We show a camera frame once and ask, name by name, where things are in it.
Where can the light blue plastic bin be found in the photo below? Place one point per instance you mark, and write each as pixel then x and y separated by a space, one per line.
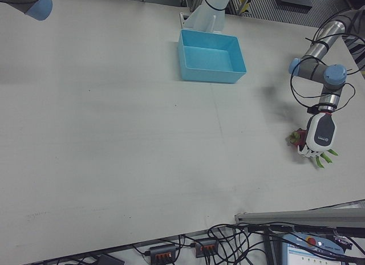
pixel 211 60

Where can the white camera stand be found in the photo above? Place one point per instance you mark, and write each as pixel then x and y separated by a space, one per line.
pixel 209 18

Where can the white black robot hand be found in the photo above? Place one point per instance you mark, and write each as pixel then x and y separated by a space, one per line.
pixel 323 131

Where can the yellow black post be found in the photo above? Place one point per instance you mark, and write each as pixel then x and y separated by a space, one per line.
pixel 245 1

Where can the black flat box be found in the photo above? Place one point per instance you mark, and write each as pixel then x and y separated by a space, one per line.
pixel 109 260

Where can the aluminium profile rail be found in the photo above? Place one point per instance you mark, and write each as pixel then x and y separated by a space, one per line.
pixel 299 216

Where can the grey USB hub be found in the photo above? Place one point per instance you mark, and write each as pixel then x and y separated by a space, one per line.
pixel 162 252
pixel 207 248

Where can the teach pendant with screen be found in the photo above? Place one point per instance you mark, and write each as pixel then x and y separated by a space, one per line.
pixel 299 253

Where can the pink dragon fruit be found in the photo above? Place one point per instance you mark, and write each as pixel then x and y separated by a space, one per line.
pixel 296 138

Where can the UR5e robot arm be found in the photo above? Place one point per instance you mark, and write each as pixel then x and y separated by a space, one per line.
pixel 312 69
pixel 17 0

